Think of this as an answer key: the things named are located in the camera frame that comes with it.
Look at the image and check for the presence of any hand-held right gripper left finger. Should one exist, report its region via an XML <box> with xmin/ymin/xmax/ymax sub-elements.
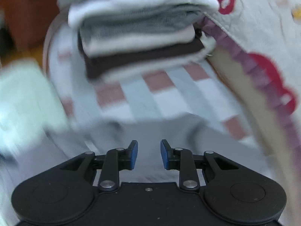
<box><xmin>60</xmin><ymin>140</ymin><xmax>138</xmax><ymax>192</ymax></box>

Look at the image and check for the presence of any grey knit garment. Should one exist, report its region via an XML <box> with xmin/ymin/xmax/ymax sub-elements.
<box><xmin>45</xmin><ymin>116</ymin><xmax>271</xmax><ymax>193</ymax></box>

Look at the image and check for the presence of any stack of folded clothes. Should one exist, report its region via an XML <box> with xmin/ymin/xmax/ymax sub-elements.
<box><xmin>58</xmin><ymin>0</ymin><xmax>220</xmax><ymax>83</ymax></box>

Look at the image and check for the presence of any light green blanket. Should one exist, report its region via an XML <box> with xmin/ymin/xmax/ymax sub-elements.
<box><xmin>0</xmin><ymin>59</ymin><xmax>71</xmax><ymax>160</ymax></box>

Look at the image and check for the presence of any wooden drawer cabinet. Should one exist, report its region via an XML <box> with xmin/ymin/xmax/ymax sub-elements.
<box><xmin>0</xmin><ymin>0</ymin><xmax>64</xmax><ymax>52</ymax></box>

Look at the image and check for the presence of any bear print quilt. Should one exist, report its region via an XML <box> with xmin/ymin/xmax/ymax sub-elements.
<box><xmin>196</xmin><ymin>0</ymin><xmax>301</xmax><ymax>193</ymax></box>

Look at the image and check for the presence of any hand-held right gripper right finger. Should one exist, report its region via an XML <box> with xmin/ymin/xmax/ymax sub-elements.
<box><xmin>160</xmin><ymin>139</ymin><xmax>240</xmax><ymax>191</ymax></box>

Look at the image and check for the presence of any checkered floor mat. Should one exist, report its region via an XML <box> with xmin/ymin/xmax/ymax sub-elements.
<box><xmin>43</xmin><ymin>24</ymin><xmax>266</xmax><ymax>151</ymax></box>

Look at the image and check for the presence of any beige bed base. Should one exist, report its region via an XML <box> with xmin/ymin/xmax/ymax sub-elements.
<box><xmin>207</xmin><ymin>47</ymin><xmax>301</xmax><ymax>217</ymax></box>

